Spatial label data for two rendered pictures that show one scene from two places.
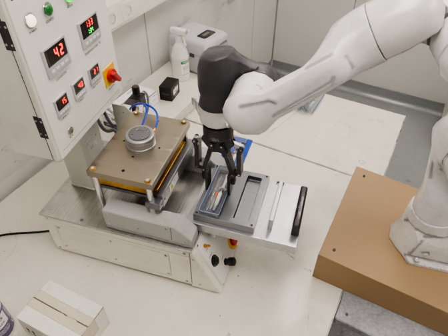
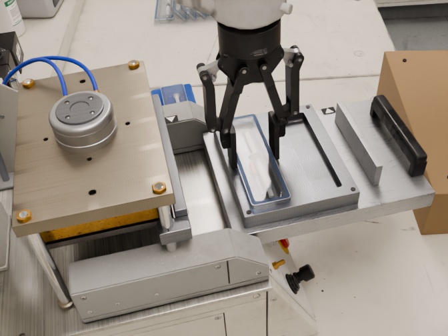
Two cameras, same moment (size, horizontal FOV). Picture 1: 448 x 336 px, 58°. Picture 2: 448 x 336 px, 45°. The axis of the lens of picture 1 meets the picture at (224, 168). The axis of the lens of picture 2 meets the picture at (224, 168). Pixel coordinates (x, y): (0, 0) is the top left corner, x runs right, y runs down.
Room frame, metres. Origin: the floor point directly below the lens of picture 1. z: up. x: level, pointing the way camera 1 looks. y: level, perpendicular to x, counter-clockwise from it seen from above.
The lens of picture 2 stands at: (0.28, 0.30, 1.56)
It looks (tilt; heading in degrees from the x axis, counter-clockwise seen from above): 46 degrees down; 334
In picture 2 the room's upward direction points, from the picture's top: 5 degrees counter-clockwise
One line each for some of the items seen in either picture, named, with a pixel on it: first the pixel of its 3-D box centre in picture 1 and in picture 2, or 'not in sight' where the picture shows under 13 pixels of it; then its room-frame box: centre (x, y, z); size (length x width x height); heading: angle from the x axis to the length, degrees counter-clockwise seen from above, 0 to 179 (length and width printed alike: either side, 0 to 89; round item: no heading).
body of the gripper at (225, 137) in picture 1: (218, 136); (249, 48); (0.78, 0.01, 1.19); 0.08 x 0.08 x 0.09
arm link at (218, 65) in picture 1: (238, 77); not in sight; (0.77, -0.03, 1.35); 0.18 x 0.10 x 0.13; 77
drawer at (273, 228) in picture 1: (249, 203); (311, 159); (0.75, -0.07, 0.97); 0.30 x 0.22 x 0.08; 74
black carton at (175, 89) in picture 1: (169, 89); (6, 54); (1.56, 0.25, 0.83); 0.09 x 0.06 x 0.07; 162
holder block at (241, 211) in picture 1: (233, 197); (281, 161); (0.76, -0.03, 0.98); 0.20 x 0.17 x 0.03; 164
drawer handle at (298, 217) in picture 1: (299, 209); (397, 133); (0.71, -0.20, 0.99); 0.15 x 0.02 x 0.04; 164
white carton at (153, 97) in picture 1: (131, 107); not in sight; (1.41, 0.39, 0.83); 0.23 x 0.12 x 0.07; 153
